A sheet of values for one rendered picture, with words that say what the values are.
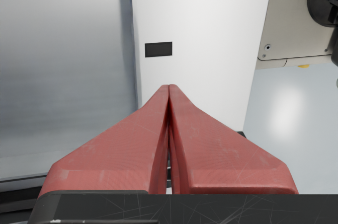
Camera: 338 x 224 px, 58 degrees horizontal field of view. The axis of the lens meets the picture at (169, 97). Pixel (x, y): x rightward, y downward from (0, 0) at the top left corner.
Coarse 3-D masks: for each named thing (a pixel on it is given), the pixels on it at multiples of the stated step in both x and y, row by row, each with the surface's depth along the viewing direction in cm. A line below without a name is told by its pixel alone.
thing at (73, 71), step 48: (0, 0) 27; (48, 0) 27; (96, 0) 28; (0, 48) 29; (48, 48) 30; (96, 48) 31; (0, 96) 32; (48, 96) 33; (96, 96) 34; (0, 144) 35; (48, 144) 37
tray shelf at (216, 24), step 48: (144, 0) 29; (192, 0) 30; (240, 0) 31; (144, 48) 32; (192, 48) 33; (240, 48) 34; (144, 96) 36; (192, 96) 37; (240, 96) 38; (0, 192) 40
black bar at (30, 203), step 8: (168, 176) 42; (168, 184) 43; (8, 192) 40; (16, 192) 40; (24, 192) 40; (32, 192) 40; (0, 200) 39; (8, 200) 39; (16, 200) 39; (24, 200) 39; (32, 200) 39; (0, 208) 39; (8, 208) 39; (16, 208) 40; (24, 208) 40
